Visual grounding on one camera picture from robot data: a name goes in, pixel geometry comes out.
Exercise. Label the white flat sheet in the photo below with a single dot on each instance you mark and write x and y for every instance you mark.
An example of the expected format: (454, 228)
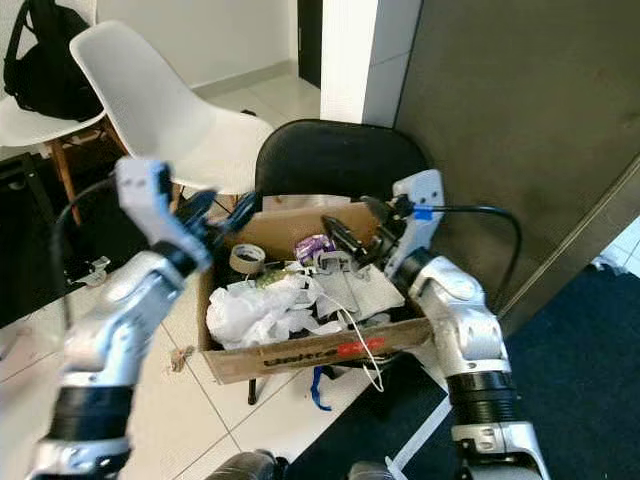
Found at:
(370, 290)

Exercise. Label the brown cardboard rubbish box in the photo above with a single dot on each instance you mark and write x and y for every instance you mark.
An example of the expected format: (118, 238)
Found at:
(310, 355)

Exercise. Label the dark door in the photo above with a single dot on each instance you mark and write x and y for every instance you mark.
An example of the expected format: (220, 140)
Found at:
(310, 40)

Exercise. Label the crumpled white plastic bag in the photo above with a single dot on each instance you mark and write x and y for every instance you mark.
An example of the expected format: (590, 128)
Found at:
(260, 312)

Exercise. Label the white plastic shell chair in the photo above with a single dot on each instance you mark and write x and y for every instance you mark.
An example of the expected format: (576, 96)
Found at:
(160, 110)
(25, 130)

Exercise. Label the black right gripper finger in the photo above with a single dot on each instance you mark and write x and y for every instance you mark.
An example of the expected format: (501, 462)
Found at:
(342, 237)
(377, 212)

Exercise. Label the purple snack packet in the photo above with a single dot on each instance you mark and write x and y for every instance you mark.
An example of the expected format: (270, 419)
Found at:
(315, 248)

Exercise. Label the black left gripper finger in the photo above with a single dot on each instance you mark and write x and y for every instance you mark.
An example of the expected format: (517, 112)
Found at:
(241, 213)
(198, 208)

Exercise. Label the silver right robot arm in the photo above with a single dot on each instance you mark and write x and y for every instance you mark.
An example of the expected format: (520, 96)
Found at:
(470, 330)

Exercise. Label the black low shelf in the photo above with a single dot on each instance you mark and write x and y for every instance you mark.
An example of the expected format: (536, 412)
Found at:
(25, 250)

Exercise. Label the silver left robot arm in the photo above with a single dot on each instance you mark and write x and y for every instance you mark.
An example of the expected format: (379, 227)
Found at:
(120, 330)

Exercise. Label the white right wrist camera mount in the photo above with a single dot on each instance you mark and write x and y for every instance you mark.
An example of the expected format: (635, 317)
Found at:
(422, 225)

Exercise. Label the beige tape roll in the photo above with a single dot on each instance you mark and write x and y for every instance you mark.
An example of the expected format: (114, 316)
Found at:
(235, 262)

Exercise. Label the small white bracket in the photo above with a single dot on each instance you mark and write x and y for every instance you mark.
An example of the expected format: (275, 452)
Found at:
(93, 272)

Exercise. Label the black padded chair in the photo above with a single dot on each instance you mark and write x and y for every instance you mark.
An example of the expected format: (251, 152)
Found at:
(340, 155)

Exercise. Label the black backpack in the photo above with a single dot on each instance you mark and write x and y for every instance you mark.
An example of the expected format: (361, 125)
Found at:
(50, 70)

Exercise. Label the green leafy scrap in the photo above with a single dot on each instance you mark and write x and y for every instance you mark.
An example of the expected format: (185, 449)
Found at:
(275, 281)

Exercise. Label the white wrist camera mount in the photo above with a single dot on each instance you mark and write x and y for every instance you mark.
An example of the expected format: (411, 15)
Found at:
(422, 225)
(145, 195)

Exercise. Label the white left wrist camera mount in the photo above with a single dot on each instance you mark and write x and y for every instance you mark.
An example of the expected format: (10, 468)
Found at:
(145, 195)

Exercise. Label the small brown scrap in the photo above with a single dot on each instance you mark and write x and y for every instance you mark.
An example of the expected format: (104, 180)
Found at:
(182, 360)

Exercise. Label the grey robot right leg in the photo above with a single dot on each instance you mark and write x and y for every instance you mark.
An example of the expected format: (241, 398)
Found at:
(370, 471)

